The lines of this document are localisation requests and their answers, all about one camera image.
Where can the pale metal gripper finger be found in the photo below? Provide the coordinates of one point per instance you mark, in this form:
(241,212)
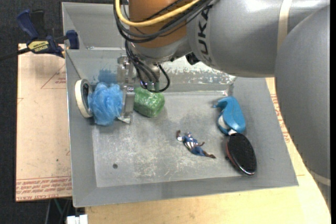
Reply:
(129,102)
(123,70)

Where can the green sponge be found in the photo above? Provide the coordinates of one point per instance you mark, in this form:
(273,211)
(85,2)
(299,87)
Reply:
(148,102)

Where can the blue mesh bath sponge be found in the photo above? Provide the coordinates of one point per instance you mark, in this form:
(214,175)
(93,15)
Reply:
(105,105)

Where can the white tape roll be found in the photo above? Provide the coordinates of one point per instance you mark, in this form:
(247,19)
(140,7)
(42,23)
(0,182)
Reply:
(80,98)

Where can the grey metal bin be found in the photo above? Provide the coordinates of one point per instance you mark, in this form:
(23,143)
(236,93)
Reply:
(157,144)

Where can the blue toy action figure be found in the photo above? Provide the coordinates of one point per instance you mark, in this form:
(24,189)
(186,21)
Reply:
(193,144)

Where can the blue and white plastic toy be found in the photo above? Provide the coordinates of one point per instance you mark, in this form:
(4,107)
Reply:
(233,112)

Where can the brown cardboard board, red print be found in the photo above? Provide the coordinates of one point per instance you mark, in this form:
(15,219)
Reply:
(39,126)

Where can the black oval brush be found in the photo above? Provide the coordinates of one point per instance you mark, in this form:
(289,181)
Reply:
(241,153)

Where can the black cylinder on white bracket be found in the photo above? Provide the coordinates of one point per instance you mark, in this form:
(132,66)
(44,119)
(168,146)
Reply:
(193,58)

